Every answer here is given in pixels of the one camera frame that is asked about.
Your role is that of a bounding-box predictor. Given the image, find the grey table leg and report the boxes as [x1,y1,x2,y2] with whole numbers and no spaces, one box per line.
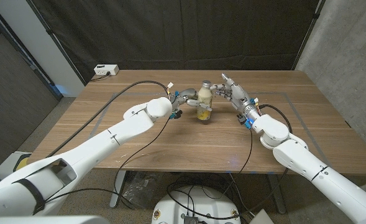
[109,170,127,208]
[266,174,286,215]

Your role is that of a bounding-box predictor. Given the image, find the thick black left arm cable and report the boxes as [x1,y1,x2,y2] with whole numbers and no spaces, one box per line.
[45,80,171,158]

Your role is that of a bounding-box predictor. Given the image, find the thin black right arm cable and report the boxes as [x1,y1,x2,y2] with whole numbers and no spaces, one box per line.
[237,127,254,175]

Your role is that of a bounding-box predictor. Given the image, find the organic brewed tea bottle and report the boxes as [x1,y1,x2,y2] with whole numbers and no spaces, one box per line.
[196,80,214,121]

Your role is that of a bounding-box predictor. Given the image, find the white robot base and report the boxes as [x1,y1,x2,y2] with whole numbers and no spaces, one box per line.
[151,185,242,224]

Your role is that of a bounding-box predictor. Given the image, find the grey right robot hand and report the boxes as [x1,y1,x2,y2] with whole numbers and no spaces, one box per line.
[209,73,261,121]

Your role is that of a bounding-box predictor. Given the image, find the black cable over base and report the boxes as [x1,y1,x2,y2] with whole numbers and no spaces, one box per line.
[167,177,242,217]

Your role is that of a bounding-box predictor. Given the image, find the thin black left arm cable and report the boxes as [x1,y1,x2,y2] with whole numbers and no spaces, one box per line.
[44,117,171,210]

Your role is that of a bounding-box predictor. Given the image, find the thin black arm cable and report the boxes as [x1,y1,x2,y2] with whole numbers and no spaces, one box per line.
[44,117,171,210]
[237,127,254,175]

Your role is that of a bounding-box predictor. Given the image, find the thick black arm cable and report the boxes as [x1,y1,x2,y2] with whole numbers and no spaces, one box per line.
[167,104,293,221]
[45,80,171,158]

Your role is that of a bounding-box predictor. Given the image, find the white board corner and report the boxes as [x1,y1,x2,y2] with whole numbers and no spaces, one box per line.
[249,208,275,224]

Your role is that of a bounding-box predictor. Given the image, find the white and yellow floor plate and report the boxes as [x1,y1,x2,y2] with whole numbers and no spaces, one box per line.
[0,151,33,175]

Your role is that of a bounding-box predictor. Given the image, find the black backdrop curtain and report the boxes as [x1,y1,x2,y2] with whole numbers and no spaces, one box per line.
[30,0,322,83]

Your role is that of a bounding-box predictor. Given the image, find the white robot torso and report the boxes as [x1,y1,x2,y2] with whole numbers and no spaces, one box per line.
[0,215,111,224]

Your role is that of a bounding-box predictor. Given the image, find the white power strip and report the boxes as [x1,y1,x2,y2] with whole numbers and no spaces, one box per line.
[93,64,120,77]

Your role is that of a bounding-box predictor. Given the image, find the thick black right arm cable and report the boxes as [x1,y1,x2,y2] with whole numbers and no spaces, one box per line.
[167,104,293,221]

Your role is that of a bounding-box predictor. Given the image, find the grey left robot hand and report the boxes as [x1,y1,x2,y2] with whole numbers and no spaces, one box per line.
[169,88,214,113]

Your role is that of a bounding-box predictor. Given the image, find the black power cable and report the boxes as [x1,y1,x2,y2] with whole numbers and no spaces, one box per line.
[90,72,111,82]

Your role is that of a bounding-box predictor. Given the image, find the black backdrop stand pole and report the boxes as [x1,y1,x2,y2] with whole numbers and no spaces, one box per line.
[291,0,326,71]
[25,0,87,86]

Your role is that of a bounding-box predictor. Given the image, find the clear plastic bag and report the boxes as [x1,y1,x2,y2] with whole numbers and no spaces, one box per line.
[122,171,165,203]

